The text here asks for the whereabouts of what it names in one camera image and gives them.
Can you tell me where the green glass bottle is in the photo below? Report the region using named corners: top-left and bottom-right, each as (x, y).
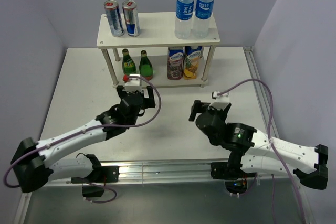
top-left (122, 48), bottom-right (137, 75)
top-left (139, 50), bottom-right (153, 80)

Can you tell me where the silver drink can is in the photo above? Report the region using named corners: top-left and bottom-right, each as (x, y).
top-left (122, 0), bottom-right (140, 37)
top-left (104, 0), bottom-right (124, 37)

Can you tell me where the blue-label water bottle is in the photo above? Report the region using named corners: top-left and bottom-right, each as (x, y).
top-left (193, 0), bottom-right (214, 38)
top-left (174, 0), bottom-right (194, 39)

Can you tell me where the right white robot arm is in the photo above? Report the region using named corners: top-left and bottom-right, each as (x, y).
top-left (189, 100), bottom-right (328, 190)

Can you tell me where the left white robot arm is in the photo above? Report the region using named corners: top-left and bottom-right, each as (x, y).
top-left (3, 86), bottom-right (162, 193)

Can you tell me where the white two-tier wooden shelf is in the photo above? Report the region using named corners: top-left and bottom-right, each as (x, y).
top-left (97, 12), bottom-right (221, 88)

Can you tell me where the purple grape juice carton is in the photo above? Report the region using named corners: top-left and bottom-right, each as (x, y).
top-left (167, 47), bottom-right (184, 80)

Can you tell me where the yellow pineapple juice carton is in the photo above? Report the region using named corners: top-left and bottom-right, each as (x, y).
top-left (182, 46), bottom-right (203, 80)

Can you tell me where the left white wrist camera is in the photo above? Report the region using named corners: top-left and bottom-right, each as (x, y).
top-left (123, 74), bottom-right (142, 93)

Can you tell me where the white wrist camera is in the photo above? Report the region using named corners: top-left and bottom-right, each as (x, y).
top-left (123, 74), bottom-right (142, 93)
top-left (209, 91), bottom-right (230, 110)

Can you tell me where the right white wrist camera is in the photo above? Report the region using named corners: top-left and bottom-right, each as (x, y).
top-left (209, 91), bottom-right (230, 110)

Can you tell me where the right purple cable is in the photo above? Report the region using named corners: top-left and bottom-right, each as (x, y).
top-left (216, 78), bottom-right (307, 224)

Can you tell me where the purple cable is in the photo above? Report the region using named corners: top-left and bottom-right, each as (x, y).
top-left (3, 74), bottom-right (162, 204)
top-left (216, 78), bottom-right (307, 224)

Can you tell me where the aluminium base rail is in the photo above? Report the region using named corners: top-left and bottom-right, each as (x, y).
top-left (15, 157), bottom-right (279, 224)

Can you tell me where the aluminium side rail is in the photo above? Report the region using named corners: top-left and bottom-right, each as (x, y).
top-left (243, 47), bottom-right (316, 223)

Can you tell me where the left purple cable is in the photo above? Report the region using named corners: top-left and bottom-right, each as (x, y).
top-left (3, 74), bottom-right (162, 204)

